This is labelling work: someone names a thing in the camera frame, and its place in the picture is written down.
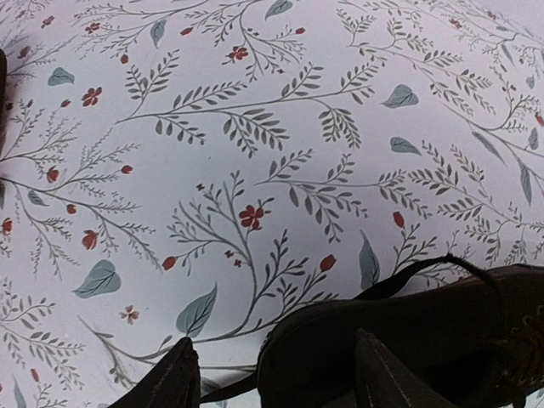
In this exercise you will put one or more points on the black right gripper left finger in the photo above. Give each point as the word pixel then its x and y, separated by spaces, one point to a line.
pixel 175 381

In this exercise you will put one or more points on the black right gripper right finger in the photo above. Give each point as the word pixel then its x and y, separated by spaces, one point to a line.
pixel 382 380

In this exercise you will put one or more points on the black canvas shoe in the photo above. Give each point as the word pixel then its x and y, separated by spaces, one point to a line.
pixel 477 342

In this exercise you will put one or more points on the floral patterned table mat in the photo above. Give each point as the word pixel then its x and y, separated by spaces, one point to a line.
pixel 204 169

